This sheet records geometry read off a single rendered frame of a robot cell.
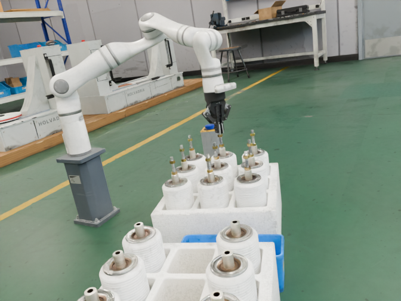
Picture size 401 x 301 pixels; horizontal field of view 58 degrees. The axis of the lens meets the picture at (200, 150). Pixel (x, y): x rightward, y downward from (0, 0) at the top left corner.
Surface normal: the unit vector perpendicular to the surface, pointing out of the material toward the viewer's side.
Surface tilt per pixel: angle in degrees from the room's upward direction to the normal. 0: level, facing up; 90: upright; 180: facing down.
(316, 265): 0
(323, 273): 0
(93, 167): 90
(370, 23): 90
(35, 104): 90
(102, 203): 90
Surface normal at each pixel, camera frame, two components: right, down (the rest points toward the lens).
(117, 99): 0.87, 0.02
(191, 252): -0.22, 0.33
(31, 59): -0.50, -0.02
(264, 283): -0.15, -0.94
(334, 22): -0.48, 0.33
